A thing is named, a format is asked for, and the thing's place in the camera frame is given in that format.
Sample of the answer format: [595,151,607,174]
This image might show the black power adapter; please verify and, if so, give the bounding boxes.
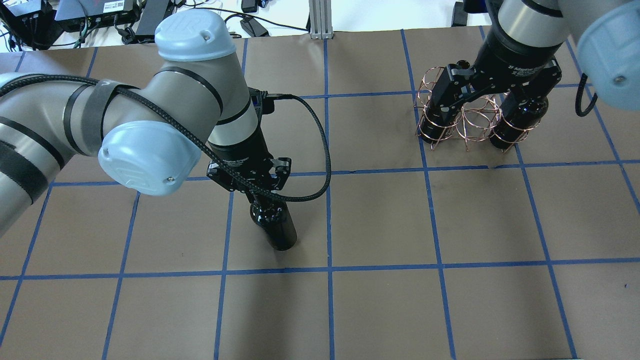
[240,17,270,38]

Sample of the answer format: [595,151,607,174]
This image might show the grey network device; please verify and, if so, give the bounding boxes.
[55,0,141,22]

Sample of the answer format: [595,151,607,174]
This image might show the copper wire wine basket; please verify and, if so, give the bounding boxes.
[413,66,539,153]

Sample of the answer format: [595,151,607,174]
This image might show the black electronics box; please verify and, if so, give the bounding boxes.
[135,0,175,41]

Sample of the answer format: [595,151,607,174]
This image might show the black wine bottle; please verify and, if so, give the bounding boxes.
[250,194,298,251]

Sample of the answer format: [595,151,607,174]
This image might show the black bottle in basket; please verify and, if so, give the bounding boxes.
[489,98,549,151]
[417,106,461,146]

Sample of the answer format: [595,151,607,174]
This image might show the black adapter at right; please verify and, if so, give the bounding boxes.
[450,0,469,27]

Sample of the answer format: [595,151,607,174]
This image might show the aluminium frame post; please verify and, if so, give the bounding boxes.
[308,0,335,40]

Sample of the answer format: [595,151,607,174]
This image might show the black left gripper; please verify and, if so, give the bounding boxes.
[206,127,291,202]

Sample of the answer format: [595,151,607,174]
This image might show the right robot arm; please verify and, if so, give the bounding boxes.
[427,0,640,125]

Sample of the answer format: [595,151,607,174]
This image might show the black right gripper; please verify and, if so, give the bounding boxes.
[430,27,562,121]

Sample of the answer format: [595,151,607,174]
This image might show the black braided right cable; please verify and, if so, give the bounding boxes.
[575,74,598,118]

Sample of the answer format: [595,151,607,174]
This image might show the black bottle in basket right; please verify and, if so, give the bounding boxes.
[489,98,549,151]

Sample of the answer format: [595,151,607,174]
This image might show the black bottle in basket left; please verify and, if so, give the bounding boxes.
[417,106,461,146]

